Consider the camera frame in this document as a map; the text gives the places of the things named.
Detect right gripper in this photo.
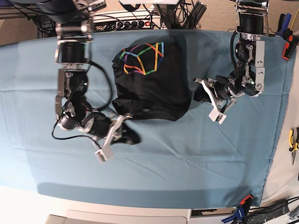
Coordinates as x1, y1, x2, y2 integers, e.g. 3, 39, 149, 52
92, 113, 141, 150

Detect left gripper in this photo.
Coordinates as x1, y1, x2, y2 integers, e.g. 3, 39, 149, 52
193, 76, 238, 113

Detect black T-shirt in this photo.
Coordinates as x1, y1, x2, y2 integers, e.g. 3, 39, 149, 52
112, 40, 191, 121

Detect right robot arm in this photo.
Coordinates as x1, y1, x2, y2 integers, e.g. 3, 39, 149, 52
37, 0, 141, 149

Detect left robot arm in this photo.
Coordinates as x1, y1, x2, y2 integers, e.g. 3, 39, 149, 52
193, 0, 269, 113

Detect blue table cloth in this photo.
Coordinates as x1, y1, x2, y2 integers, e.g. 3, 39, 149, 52
0, 37, 295, 209

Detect white power strip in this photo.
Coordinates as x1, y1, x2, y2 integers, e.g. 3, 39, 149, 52
103, 20, 154, 32

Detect orange black clamp top right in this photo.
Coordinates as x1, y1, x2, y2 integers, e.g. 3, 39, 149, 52
282, 28, 293, 60

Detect blue clamp top right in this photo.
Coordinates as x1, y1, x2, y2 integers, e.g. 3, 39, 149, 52
275, 13, 292, 36

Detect yellow black pliers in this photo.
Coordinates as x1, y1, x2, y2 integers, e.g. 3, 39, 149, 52
288, 127, 299, 165

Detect blue orange clamp bottom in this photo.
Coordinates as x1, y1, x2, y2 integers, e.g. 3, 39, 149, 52
222, 195, 253, 224

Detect black plastic bag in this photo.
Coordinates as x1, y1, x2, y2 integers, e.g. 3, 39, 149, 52
246, 200, 290, 224

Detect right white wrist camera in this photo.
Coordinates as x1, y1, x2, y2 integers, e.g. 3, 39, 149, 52
94, 147, 114, 163

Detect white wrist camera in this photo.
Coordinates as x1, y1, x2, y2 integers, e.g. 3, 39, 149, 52
94, 147, 114, 163
208, 108, 227, 125

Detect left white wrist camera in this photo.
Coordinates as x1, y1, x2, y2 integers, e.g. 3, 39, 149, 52
208, 108, 227, 125

